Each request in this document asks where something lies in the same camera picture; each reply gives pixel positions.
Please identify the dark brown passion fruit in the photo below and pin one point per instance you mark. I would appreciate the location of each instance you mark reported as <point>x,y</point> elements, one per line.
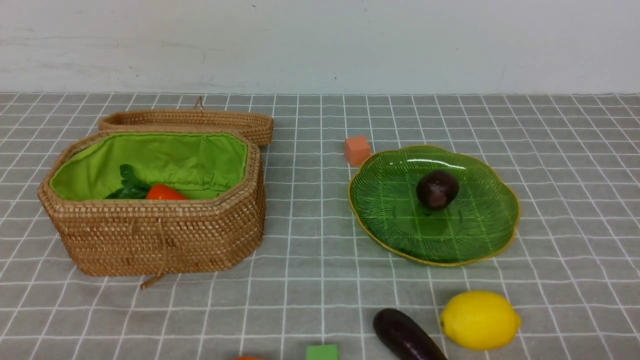
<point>437,189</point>

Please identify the dark purple eggplant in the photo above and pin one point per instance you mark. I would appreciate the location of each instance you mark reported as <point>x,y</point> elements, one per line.
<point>404,337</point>

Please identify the orange carrot with leaves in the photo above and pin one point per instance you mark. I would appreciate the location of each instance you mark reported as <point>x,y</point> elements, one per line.
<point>134,188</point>

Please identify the yellow lemon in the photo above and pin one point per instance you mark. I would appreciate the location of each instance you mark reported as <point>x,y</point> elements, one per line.
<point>479,320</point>

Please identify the orange foam cube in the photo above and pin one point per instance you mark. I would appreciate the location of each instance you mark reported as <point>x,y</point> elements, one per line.
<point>356,150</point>

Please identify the woven wicker basket lid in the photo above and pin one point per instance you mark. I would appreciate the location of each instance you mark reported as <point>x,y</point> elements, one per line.
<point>255,127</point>

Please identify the green glass leaf plate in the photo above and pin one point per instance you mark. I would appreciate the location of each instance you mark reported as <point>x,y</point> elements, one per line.
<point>477,225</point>

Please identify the green foam cube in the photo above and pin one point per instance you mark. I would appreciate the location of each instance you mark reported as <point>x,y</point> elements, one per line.
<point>322,352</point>

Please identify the grey checked tablecloth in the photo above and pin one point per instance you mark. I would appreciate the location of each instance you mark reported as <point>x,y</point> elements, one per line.
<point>571,274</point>

